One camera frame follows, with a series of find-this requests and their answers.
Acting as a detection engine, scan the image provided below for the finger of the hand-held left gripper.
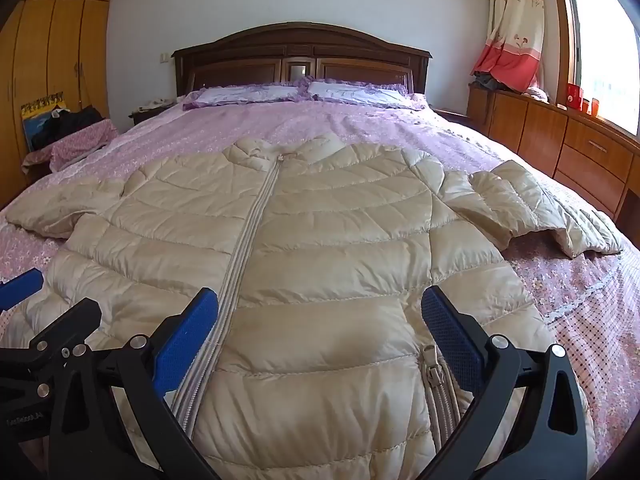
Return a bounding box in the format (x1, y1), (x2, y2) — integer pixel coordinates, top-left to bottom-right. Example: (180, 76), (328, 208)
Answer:
(0, 267), (45, 313)
(0, 298), (103, 386)

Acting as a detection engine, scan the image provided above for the wooden framed window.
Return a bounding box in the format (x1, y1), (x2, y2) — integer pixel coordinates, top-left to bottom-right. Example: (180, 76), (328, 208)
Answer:
(560, 0), (640, 136)

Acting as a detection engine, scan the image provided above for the dark wooden headboard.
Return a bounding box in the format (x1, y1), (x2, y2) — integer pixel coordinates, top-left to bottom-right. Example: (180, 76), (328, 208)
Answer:
(171, 22), (432, 98)

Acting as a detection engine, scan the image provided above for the floral cream and pink curtain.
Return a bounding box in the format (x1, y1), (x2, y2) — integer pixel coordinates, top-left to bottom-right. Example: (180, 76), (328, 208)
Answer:
(472, 0), (546, 93)

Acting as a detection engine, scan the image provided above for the black clothes pile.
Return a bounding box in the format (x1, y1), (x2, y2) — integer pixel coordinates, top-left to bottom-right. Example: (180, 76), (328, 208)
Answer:
(32, 105), (106, 148)

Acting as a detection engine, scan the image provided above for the purple ruffled pillow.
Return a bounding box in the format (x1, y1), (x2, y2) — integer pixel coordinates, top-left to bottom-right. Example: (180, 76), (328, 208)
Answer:
(182, 82), (308, 112)
(305, 77), (431, 110)

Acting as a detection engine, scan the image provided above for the wooden wardrobe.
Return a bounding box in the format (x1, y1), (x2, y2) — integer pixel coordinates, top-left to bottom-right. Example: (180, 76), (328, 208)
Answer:
(0, 0), (118, 206)

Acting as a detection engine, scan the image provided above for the pink floral bedspread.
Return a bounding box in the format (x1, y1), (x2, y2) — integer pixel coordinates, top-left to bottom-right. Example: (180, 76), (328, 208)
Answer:
(0, 87), (640, 466)

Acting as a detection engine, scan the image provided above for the beige puffer jacket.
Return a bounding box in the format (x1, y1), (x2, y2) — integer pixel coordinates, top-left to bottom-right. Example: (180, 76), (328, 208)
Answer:
(5, 132), (626, 480)

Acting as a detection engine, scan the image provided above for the folded clothes pile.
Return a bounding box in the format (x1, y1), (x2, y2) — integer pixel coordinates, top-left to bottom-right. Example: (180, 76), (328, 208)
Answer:
(472, 71), (502, 92)

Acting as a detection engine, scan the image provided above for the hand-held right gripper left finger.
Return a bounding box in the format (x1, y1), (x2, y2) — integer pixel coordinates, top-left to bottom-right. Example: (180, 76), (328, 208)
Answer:
(47, 287), (221, 480)

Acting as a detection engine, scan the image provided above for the long wooden cabinet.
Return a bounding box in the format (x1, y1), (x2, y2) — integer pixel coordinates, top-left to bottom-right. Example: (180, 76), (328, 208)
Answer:
(467, 82), (640, 221)

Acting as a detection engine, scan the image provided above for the dark wooden nightstand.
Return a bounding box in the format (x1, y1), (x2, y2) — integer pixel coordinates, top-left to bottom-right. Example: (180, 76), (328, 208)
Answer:
(129, 105), (176, 126)

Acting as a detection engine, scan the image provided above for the blue and yellow poster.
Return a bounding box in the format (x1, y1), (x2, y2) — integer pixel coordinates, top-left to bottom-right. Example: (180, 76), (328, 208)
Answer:
(20, 91), (66, 151)

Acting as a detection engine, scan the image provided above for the pink floral cloth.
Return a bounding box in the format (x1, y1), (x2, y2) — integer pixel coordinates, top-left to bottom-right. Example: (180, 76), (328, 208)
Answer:
(20, 120), (118, 176)

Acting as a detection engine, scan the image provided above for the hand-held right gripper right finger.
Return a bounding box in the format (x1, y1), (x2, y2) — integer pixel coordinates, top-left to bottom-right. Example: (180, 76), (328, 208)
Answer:
(421, 286), (589, 480)

